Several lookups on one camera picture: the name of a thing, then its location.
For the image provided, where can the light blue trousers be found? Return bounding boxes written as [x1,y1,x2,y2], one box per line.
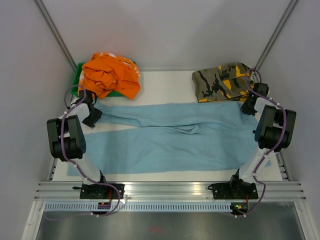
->
[67,101,272,177]

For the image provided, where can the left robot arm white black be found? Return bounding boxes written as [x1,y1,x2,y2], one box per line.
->
[46,90,109,199]

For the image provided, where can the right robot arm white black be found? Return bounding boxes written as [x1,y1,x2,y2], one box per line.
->
[227,83,297,199]

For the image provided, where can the camouflage folded trousers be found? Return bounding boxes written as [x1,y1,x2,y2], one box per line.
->
[191,62,251,103]

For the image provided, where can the orange trousers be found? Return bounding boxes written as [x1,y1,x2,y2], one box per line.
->
[79,52,141,100]

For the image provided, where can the green plastic bin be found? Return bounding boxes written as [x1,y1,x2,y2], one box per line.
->
[69,60,137,98]

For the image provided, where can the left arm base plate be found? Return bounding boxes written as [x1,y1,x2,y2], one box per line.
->
[72,183,125,200]

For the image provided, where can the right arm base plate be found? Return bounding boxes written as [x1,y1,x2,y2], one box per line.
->
[208,182,259,200]

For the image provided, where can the aluminium front rail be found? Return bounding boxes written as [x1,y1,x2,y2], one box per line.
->
[33,181,307,202]

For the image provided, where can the slotted cable duct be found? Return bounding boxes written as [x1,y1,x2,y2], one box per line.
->
[44,201,232,213]

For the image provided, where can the right aluminium frame post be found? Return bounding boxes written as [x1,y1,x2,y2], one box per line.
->
[255,0,300,70]

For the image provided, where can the aluminium frame post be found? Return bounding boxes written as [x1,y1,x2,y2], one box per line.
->
[33,0,77,72]
[255,0,300,70]

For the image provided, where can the left aluminium frame post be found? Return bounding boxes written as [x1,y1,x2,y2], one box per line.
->
[33,0,77,72]

